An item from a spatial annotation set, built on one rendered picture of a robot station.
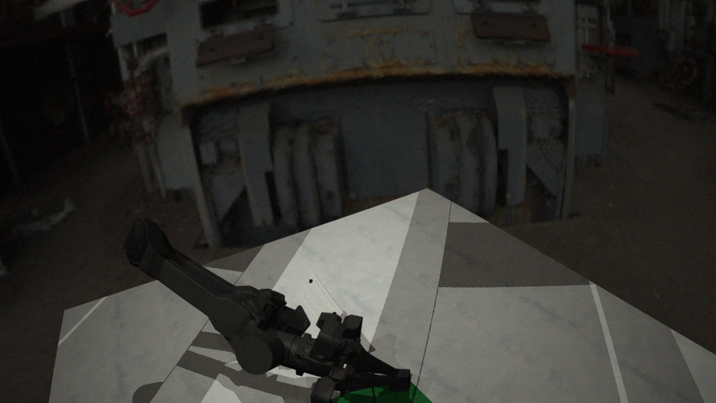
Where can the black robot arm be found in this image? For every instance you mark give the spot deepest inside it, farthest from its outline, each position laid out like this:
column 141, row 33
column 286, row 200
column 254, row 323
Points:
column 256, row 323

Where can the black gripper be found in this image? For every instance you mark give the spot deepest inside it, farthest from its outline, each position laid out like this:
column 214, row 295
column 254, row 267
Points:
column 359, row 365

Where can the green circuit board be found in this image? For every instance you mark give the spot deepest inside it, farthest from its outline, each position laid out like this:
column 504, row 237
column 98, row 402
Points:
column 383, row 395

